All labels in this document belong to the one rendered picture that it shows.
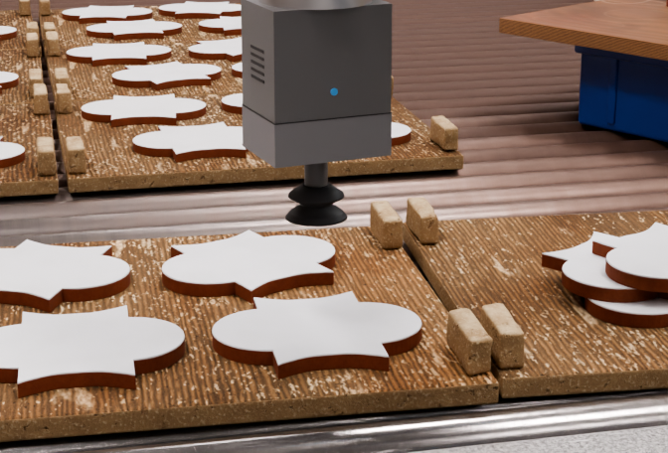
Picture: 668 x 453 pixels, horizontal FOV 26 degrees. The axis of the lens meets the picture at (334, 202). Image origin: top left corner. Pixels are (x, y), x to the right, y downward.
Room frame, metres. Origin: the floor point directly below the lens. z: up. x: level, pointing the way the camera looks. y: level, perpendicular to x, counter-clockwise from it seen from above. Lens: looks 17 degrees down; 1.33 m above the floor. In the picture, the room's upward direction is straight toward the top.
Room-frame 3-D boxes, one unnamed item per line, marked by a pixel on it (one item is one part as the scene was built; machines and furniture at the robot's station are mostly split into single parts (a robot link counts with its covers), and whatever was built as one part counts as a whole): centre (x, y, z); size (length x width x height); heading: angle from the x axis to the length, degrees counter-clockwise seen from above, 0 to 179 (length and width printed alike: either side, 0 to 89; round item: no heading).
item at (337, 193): (0.96, 0.01, 1.04); 0.04 x 0.04 x 0.02
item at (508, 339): (0.93, -0.12, 0.95); 0.06 x 0.02 x 0.03; 8
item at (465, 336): (0.92, -0.09, 0.95); 0.06 x 0.02 x 0.03; 10
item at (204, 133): (1.59, 0.10, 0.94); 0.41 x 0.35 x 0.04; 103
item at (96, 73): (1.94, 0.18, 0.94); 0.41 x 0.35 x 0.04; 103
